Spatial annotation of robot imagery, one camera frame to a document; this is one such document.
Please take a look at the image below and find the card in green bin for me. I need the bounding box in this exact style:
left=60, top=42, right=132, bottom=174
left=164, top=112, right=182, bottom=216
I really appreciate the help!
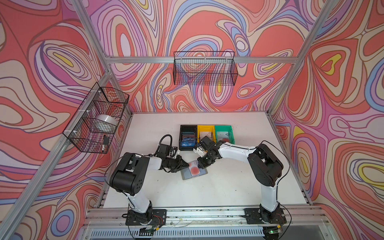
left=216, top=131, right=230, bottom=143

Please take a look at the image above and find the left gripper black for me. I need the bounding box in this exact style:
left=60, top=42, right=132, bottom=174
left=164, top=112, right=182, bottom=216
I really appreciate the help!
left=164, top=155, right=189, bottom=173

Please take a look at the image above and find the back wire basket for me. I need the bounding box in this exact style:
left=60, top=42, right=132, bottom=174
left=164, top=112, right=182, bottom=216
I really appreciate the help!
left=173, top=50, right=238, bottom=86

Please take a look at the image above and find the green plastic bin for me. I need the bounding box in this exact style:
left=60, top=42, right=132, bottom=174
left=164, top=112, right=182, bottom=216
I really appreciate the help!
left=215, top=125, right=235, bottom=144

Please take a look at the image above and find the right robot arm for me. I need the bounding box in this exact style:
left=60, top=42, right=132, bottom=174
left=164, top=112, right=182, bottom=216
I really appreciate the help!
left=196, top=137, right=284, bottom=214

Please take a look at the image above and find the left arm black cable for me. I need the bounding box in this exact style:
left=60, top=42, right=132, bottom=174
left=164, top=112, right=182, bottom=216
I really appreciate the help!
left=158, top=134, right=174, bottom=149

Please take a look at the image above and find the left wire basket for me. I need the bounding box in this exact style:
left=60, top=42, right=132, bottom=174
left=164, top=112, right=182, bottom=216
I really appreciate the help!
left=63, top=83, right=130, bottom=154

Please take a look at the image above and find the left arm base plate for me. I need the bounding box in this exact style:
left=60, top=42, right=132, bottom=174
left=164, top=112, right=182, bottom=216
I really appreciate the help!
left=122, top=209, right=167, bottom=227

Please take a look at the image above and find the grey card holder wallet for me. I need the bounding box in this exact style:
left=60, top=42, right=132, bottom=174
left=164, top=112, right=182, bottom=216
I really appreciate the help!
left=181, top=160, right=208, bottom=180

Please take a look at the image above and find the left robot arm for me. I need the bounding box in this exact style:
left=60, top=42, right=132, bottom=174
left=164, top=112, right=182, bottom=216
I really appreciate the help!
left=109, top=153, right=189, bottom=214

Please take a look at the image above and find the black plastic bin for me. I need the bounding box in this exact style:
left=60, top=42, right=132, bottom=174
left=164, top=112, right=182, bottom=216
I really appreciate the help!
left=179, top=125, right=198, bottom=151

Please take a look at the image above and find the blue VIP card in bin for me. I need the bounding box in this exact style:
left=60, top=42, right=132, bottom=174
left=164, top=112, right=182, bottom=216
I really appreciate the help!
left=181, top=133, right=196, bottom=148

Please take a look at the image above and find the yellow plastic bin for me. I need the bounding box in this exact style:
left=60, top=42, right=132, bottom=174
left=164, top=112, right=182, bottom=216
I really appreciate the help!
left=198, top=125, right=216, bottom=142

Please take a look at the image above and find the silver tape roll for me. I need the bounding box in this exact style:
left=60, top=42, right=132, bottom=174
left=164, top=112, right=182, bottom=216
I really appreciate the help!
left=96, top=114, right=118, bottom=126

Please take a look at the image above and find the wire basket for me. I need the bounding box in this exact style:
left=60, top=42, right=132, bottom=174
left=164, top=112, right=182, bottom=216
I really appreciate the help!
left=173, top=50, right=238, bottom=86
left=63, top=83, right=130, bottom=154

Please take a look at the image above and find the white card with red circle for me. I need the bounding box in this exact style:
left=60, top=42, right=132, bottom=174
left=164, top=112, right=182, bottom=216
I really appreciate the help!
left=189, top=161, right=201, bottom=177

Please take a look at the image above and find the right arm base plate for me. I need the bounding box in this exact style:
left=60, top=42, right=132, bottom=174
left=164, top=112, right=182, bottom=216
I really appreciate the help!
left=241, top=206, right=287, bottom=225

